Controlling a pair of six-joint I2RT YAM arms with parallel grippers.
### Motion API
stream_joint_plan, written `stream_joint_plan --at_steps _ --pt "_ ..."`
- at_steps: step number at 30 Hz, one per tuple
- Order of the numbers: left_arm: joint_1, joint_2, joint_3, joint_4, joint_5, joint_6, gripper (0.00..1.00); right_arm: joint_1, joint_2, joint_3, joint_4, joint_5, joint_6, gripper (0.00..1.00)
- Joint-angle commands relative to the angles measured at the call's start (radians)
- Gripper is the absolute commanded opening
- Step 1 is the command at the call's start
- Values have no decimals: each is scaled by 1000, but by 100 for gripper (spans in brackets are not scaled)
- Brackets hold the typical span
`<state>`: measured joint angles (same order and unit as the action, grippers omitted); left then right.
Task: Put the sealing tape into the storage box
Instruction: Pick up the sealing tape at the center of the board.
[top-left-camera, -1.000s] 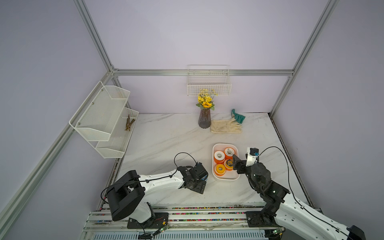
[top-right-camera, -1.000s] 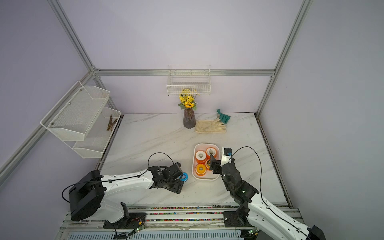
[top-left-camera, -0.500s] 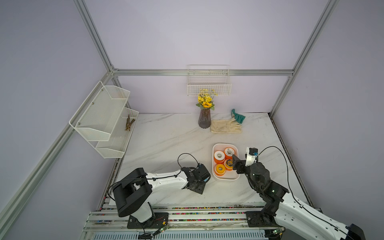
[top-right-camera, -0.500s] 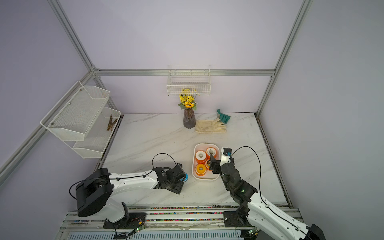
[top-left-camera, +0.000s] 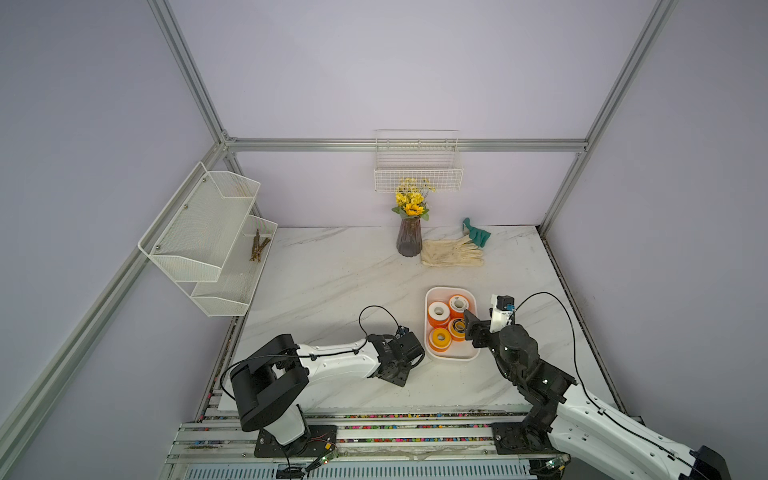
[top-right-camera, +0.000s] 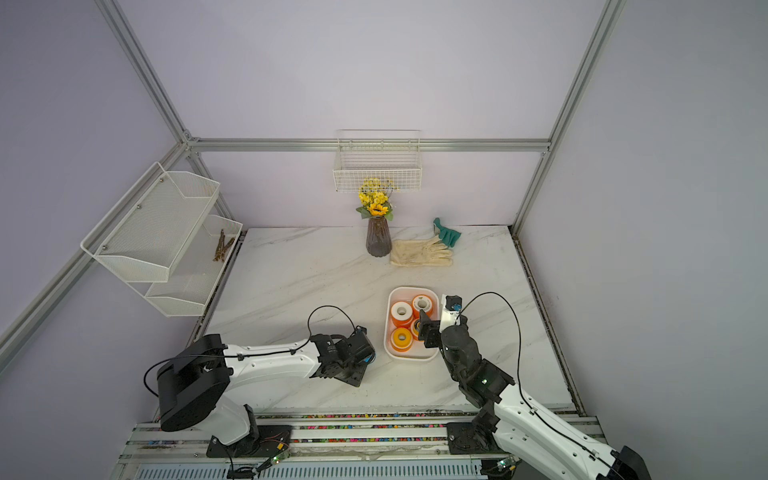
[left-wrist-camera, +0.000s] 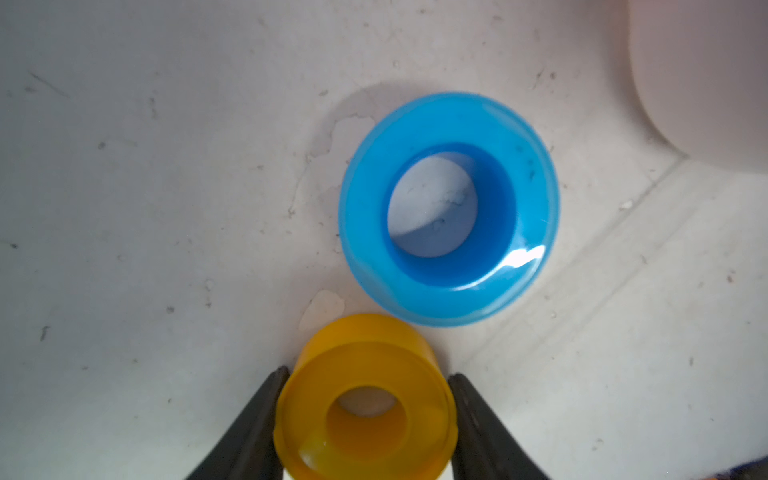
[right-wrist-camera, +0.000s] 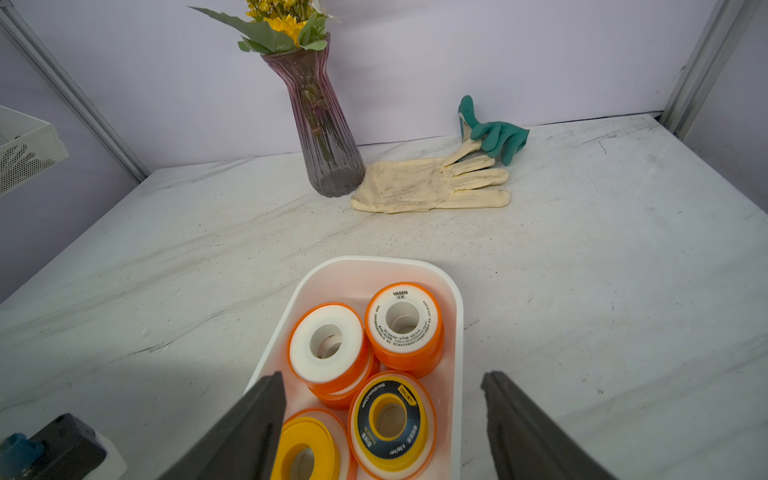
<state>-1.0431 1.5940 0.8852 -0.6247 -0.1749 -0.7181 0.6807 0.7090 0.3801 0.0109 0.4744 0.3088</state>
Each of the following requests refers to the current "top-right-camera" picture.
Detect small black yellow tape roll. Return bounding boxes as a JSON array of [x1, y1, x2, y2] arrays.
[[410, 320, 421, 341]]

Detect yellow sealing tape roll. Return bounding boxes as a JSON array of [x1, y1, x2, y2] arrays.
[[389, 327, 413, 353]]

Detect orange sealing tape roll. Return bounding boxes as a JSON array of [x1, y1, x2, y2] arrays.
[[411, 295, 434, 319], [389, 301, 414, 328]]

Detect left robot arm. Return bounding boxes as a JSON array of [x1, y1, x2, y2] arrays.
[[157, 326, 376, 456]]

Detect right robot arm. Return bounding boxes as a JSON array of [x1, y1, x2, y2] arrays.
[[419, 311, 651, 479]]

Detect white storage box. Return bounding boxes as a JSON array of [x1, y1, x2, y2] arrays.
[[383, 286, 439, 362]]

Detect cream cotton glove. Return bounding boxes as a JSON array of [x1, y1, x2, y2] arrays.
[[390, 236, 453, 268]]

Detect purple glass vase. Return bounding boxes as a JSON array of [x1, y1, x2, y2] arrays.
[[366, 217, 392, 258]]

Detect yellow artificial flowers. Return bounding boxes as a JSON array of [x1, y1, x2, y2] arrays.
[[356, 177, 396, 221]]

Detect brown sticks bundle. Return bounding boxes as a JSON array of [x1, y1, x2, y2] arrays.
[[214, 229, 236, 262]]

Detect lower white mesh shelf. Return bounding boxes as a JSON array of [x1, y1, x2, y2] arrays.
[[144, 215, 242, 317]]

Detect white mesh shelf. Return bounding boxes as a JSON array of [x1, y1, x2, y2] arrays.
[[80, 163, 220, 283], [144, 215, 242, 317]]

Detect upper white mesh shelf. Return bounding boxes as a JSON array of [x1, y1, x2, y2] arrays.
[[80, 163, 220, 283]]

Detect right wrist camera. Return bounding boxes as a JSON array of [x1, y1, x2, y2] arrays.
[[439, 295, 463, 333]]

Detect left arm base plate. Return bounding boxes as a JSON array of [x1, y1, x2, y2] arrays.
[[206, 405, 293, 458]]

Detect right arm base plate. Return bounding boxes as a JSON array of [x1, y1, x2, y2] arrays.
[[446, 402, 503, 455]]

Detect white wire wall basket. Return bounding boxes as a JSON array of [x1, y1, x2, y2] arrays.
[[332, 129, 423, 193]]

